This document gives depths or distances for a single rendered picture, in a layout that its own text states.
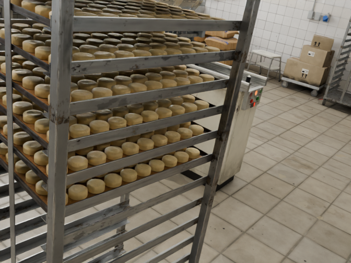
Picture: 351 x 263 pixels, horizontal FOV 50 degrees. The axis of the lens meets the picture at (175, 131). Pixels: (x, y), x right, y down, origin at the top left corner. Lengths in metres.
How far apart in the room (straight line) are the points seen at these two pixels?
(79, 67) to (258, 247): 1.97
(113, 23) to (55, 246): 0.53
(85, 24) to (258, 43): 6.36
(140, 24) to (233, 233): 1.93
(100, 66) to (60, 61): 0.12
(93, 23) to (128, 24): 0.09
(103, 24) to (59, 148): 0.28
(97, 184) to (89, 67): 0.36
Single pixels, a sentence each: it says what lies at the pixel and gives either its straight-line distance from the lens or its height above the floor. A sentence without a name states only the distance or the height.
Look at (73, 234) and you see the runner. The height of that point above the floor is 0.88.
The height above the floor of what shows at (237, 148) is 0.35.
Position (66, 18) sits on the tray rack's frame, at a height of 1.43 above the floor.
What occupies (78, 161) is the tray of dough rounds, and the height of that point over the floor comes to 1.06.
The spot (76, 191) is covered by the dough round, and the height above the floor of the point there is 0.97.
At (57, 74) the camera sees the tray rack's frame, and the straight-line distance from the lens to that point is 0.76.
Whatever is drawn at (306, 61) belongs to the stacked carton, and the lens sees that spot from 6.32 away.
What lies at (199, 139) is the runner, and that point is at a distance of 1.21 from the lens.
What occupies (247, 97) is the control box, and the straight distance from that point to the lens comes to 2.64.
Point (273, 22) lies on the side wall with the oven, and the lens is 6.95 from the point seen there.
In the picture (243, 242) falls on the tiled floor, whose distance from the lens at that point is 2.55.
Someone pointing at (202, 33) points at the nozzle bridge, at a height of 1.05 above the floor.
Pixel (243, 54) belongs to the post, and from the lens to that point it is 1.18.
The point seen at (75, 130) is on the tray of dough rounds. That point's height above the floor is 1.15.
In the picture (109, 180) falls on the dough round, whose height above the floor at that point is 0.97.
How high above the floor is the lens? 1.55
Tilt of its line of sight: 24 degrees down
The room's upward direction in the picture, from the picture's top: 10 degrees clockwise
